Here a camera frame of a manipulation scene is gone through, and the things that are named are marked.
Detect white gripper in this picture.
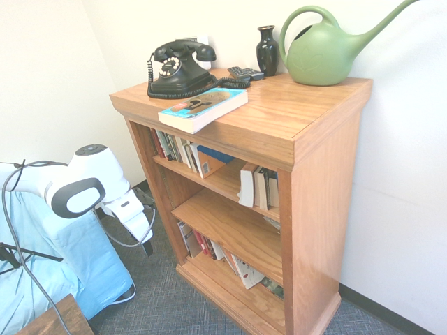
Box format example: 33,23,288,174
100,190,155,258

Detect white brown cover book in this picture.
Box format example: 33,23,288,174
177,220,204,260

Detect red spine book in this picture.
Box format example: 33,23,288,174
191,229,211,260
200,234,219,261
149,128,165,158

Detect white paperback book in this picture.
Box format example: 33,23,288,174
173,135,190,165
209,239,226,262

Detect light blue cloth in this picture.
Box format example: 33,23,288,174
0,190,136,322

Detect beige paperback book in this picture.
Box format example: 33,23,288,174
221,248,240,277
183,139,197,171
253,166,270,211
268,170,281,209

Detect dark spine book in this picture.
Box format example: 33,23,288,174
163,133,179,163
156,130,173,161

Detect white book red spots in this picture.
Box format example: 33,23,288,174
230,254,267,291

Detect large book with barcode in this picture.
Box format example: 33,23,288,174
196,144,235,179

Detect dark wooden table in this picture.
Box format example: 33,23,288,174
15,292,96,335

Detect thick book white pages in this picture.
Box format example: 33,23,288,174
237,161,260,209

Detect camouflage cover book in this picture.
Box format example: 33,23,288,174
259,276,285,302

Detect black cover book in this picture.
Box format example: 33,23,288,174
261,168,277,212

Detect paperback book blue brown cover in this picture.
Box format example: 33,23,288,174
157,87,249,135

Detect black rotary telephone base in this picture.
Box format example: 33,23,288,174
149,52,218,94

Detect wooden bookshelf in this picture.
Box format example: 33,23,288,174
108,68,374,335

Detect black rotary telephone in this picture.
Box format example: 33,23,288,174
146,51,253,100

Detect black telephone handset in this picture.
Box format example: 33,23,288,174
152,39,217,63

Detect black glossy vase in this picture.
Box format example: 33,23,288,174
256,24,280,77

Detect green plastic watering can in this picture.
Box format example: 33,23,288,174
279,0,424,87

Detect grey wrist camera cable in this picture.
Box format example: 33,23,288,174
93,204,158,250

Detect white floor cable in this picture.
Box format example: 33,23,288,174
110,281,138,305

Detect black camera tripod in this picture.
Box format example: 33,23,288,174
0,241,64,277

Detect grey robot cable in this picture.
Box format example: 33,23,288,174
1,159,73,335

